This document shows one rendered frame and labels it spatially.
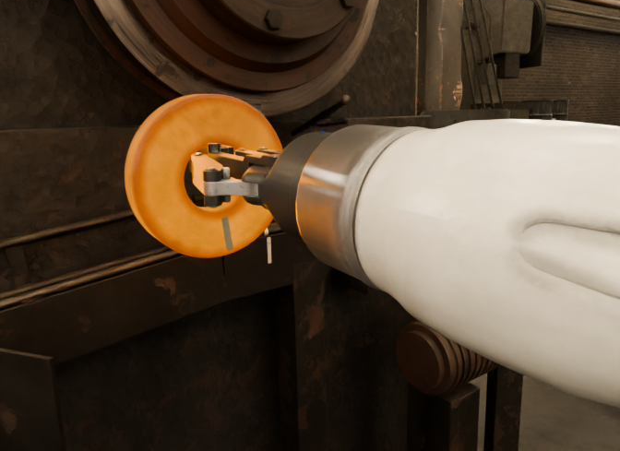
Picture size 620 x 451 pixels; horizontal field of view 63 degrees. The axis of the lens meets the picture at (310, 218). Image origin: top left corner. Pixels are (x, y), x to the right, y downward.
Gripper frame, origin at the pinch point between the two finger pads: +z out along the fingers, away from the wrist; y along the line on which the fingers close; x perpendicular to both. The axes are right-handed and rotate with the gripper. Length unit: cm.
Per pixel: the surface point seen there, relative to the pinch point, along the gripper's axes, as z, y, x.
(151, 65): 20.2, 1.9, 9.3
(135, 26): 20.5, 0.3, 13.8
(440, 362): 3, 39, -36
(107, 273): 19.0, -6.1, -15.9
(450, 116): 168, 240, -10
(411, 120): 29, 58, 0
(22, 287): 25.5, -15.0, -17.9
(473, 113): 157, 248, -8
